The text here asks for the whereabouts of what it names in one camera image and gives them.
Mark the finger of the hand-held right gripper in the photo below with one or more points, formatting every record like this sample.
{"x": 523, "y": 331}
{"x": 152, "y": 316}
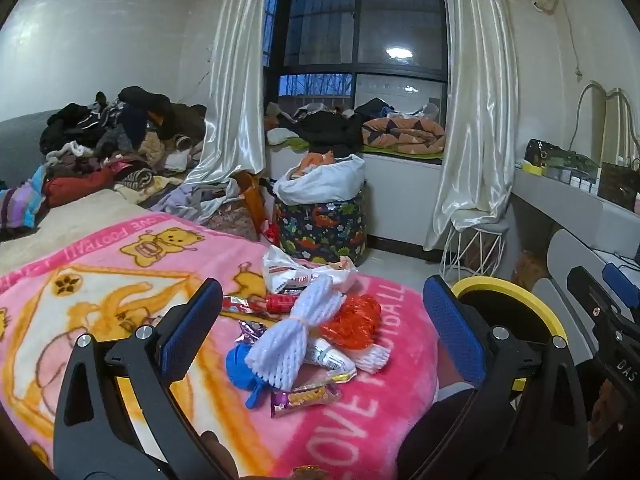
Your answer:
{"x": 620, "y": 280}
{"x": 585, "y": 290}

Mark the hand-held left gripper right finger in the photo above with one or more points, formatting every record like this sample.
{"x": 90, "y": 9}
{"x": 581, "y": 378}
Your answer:
{"x": 452, "y": 335}

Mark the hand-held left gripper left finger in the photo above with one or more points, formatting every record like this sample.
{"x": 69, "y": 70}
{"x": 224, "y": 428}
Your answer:
{"x": 192, "y": 325}

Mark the yellow rimmed black trash can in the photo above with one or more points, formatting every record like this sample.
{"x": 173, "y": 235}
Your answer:
{"x": 542, "y": 310}

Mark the purple foil wrapper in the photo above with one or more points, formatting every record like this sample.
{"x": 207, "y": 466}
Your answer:
{"x": 250, "y": 330}

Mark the blue plastic piece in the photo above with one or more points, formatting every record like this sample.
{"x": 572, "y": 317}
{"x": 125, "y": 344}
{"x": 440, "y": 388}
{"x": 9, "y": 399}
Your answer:
{"x": 237, "y": 370}

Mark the small white foam net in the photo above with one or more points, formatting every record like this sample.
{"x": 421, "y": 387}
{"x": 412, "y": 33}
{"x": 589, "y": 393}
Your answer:
{"x": 372, "y": 360}

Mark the red snack wrapper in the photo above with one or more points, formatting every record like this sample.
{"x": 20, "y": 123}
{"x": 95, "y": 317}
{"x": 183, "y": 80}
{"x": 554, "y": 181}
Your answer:
{"x": 280, "y": 304}

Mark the large white foam net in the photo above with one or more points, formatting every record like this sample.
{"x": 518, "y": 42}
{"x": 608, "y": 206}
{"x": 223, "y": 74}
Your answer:
{"x": 285, "y": 345}

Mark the orange foam net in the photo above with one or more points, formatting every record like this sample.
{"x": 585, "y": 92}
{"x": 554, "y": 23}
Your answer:
{"x": 350, "y": 325}

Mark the white plastic bag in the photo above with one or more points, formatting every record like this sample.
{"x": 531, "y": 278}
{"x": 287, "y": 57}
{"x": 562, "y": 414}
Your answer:
{"x": 285, "y": 265}

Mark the white tube wrapper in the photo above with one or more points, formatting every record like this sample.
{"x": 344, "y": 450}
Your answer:
{"x": 325, "y": 357}

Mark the purple yellow snack wrapper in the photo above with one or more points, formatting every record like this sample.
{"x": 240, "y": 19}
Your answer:
{"x": 305, "y": 397}

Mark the grey drawer cabinet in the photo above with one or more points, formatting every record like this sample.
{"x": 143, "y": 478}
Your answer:
{"x": 565, "y": 260}

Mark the orange brown box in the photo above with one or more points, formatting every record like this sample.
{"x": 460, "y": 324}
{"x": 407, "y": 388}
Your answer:
{"x": 530, "y": 270}

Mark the brown woven bag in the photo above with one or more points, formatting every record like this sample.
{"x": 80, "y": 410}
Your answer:
{"x": 617, "y": 185}

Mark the grey vanity desk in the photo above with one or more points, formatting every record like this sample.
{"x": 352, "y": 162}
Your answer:
{"x": 560, "y": 195}

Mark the person's dark clothing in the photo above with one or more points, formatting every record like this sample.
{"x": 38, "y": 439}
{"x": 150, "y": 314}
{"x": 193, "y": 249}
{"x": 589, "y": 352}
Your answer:
{"x": 425, "y": 435}

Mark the pink printed blanket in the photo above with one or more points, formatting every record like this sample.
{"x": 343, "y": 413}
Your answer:
{"x": 380, "y": 410}

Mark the row of small jars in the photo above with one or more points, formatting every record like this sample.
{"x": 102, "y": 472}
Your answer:
{"x": 575, "y": 180}

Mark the brown patterned bag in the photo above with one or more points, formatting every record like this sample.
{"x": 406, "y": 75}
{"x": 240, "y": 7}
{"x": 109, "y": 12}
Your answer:
{"x": 235, "y": 220}

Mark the lavender garment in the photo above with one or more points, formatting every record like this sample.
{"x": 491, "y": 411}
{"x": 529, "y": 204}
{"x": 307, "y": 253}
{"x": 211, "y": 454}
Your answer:
{"x": 200, "y": 200}

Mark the orange bag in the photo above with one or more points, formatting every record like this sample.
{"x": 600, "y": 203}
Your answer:
{"x": 252, "y": 205}

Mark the camouflage bag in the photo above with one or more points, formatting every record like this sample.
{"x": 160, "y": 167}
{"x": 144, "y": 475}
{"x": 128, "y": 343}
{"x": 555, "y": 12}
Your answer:
{"x": 555, "y": 155}

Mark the dinosaur print laundry basket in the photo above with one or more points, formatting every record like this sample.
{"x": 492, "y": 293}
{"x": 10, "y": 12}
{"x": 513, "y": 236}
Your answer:
{"x": 320, "y": 230}

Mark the arched vanity mirror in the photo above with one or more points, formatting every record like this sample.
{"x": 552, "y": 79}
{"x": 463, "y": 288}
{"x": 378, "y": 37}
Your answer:
{"x": 615, "y": 120}

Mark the bed with beige sheet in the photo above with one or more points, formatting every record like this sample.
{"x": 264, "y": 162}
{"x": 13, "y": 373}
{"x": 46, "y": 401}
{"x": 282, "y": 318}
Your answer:
{"x": 65, "y": 220}

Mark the green mat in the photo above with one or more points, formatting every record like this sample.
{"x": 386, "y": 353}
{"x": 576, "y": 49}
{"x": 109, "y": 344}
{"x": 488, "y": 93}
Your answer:
{"x": 425, "y": 155}

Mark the red cloth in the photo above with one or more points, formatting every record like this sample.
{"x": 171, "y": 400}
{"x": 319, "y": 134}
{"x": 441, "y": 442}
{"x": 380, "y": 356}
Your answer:
{"x": 75, "y": 185}

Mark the white basket liner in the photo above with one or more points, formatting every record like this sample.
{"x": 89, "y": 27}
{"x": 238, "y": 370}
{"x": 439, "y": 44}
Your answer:
{"x": 325, "y": 180}

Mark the orange garment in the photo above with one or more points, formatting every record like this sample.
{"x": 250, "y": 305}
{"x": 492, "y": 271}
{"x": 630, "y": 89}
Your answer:
{"x": 312, "y": 162}

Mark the purple striped cloth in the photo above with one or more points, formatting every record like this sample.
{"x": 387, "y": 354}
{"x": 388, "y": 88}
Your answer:
{"x": 25, "y": 205}

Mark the pile of clothes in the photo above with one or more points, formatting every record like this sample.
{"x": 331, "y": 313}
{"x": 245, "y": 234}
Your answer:
{"x": 125, "y": 130}

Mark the orange patterned quilt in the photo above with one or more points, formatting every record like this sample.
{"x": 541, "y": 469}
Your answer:
{"x": 400, "y": 135}

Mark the cream satin curtain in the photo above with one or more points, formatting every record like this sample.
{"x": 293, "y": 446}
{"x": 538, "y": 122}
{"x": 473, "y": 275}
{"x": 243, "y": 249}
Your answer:
{"x": 235, "y": 85}
{"x": 475, "y": 110}

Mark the black clothes heap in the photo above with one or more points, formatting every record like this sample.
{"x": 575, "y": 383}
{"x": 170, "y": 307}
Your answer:
{"x": 325, "y": 130}

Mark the grey headboard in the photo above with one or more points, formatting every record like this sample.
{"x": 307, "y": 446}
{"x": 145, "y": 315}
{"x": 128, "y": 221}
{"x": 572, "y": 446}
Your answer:
{"x": 20, "y": 145}

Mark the dark framed window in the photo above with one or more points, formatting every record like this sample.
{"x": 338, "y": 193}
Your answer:
{"x": 400, "y": 25}

